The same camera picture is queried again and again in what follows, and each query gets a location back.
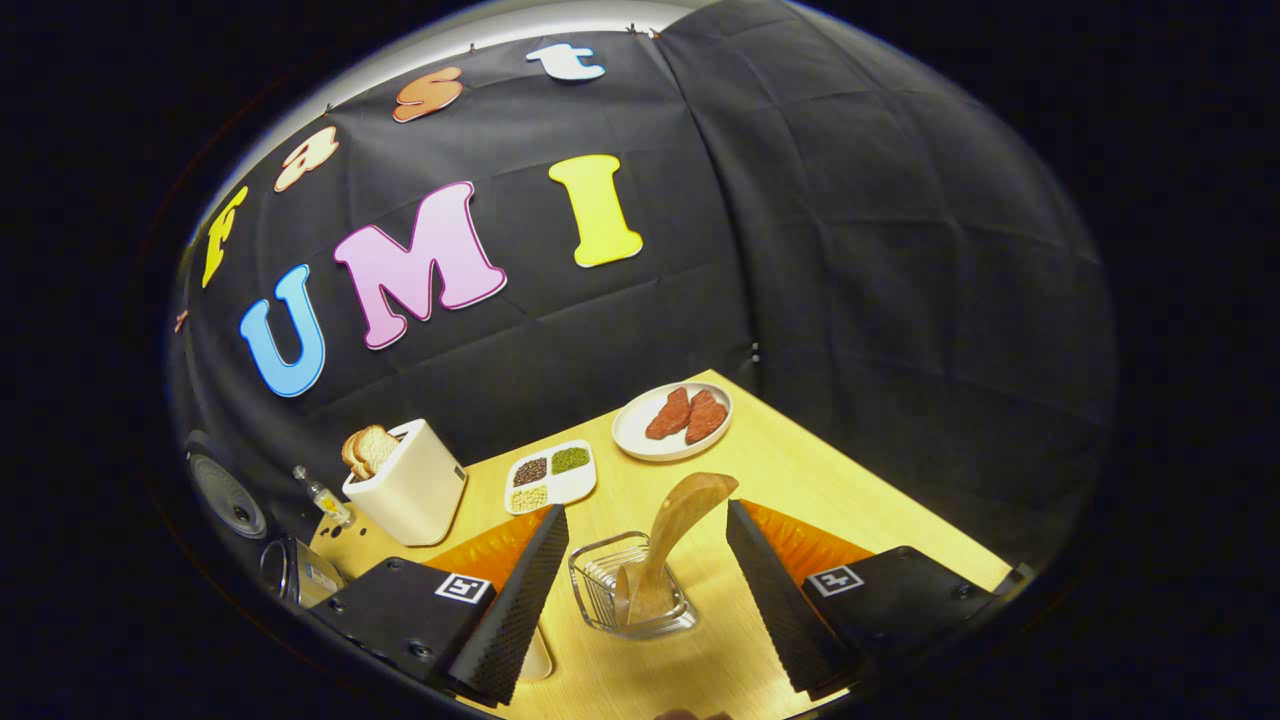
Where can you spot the toast bread slice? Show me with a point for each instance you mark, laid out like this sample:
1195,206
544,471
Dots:
377,448
350,452

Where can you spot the dark grey rice cooker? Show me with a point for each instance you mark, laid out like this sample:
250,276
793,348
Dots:
300,578

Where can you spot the white rice container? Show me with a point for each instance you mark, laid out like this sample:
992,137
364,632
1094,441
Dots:
537,660

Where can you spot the red meat slice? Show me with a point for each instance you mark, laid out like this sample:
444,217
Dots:
706,418
668,415

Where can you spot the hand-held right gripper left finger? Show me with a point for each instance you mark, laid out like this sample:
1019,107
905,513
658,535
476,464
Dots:
520,600

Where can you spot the white divided bean dish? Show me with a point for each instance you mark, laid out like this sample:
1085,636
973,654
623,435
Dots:
580,487

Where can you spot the wooden spoon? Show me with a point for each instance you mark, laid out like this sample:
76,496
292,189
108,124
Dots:
680,520

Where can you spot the white toaster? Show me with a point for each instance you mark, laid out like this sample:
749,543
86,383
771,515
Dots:
410,490

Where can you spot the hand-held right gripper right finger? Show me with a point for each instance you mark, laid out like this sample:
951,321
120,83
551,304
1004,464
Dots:
775,600

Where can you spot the small clear glass bottle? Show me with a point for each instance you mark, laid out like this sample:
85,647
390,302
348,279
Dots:
325,497

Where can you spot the white round plate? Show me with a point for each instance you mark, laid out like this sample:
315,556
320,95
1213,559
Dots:
633,432

